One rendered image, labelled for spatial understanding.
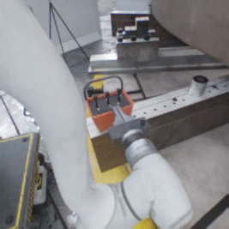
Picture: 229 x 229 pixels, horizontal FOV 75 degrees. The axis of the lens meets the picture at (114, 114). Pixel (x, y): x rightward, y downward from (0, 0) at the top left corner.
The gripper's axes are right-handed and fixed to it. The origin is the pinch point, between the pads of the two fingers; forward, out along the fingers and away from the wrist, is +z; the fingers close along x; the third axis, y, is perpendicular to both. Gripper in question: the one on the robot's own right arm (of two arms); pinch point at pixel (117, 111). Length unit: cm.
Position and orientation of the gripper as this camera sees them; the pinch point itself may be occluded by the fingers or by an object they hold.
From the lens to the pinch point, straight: 57.7
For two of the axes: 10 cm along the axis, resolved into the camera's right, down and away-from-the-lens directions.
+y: -0.8, -7.0, -7.1
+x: -9.4, 3.0, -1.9
